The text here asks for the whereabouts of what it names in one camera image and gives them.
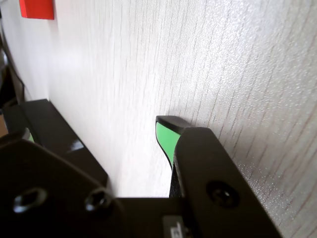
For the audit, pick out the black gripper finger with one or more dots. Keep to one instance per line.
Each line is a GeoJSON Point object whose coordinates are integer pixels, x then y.
{"type": "Point", "coordinates": [49, 178]}
{"type": "Point", "coordinates": [213, 173]}

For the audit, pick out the red wooden cube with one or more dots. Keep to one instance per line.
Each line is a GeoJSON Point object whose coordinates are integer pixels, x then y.
{"type": "Point", "coordinates": [37, 8]}

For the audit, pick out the black open box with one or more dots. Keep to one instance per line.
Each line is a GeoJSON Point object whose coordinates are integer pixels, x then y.
{"type": "Point", "coordinates": [81, 158]}

